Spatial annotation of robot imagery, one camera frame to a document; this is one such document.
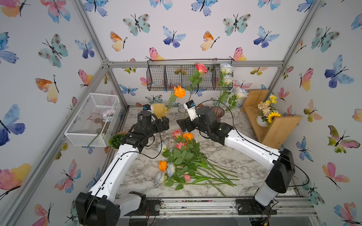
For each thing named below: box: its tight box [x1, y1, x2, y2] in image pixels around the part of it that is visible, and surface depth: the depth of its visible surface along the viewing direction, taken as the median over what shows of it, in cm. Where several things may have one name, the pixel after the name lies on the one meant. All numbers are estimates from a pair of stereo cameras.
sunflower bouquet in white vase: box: [256, 94, 282, 128], surface depth 88 cm
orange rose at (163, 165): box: [158, 160, 168, 171], surface depth 86 cm
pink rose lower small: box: [183, 174, 191, 182], surface depth 84 cm
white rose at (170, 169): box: [166, 161, 176, 178], surface depth 84 cm
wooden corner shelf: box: [240, 88, 302, 150], surface depth 88 cm
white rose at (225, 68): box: [216, 63, 235, 108], surface depth 82 cm
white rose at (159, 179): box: [154, 172, 165, 188], surface depth 81 cm
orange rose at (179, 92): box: [166, 85, 186, 113], surface depth 77 cm
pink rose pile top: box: [172, 129, 183, 138], surface depth 98 cm
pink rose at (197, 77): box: [186, 63, 208, 103], surface depth 85 cm
